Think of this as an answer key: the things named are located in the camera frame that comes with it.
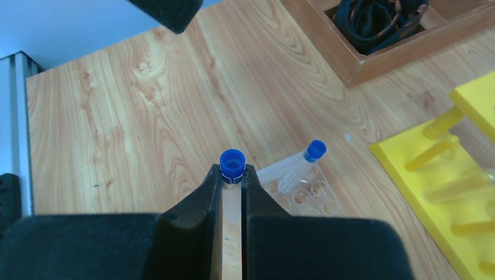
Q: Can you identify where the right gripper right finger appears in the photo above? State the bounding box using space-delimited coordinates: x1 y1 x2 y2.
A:
242 164 414 279

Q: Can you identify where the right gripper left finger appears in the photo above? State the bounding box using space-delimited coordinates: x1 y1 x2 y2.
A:
1 164 222 279

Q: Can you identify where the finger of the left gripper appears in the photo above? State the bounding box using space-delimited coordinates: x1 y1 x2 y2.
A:
129 0 203 34

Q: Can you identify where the blue capped tube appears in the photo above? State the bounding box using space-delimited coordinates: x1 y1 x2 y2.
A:
278 139 327 193
219 149 246 190

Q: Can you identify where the clear plastic tube rack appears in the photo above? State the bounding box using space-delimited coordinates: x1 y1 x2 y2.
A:
257 152 346 217

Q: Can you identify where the yellow test tube rack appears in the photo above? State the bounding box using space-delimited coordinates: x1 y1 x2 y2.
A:
369 73 494 279

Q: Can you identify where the wooden compartment tray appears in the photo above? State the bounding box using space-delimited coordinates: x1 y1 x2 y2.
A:
280 0 495 89

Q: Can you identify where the black cable bundle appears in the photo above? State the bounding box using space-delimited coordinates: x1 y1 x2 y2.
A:
333 0 430 55

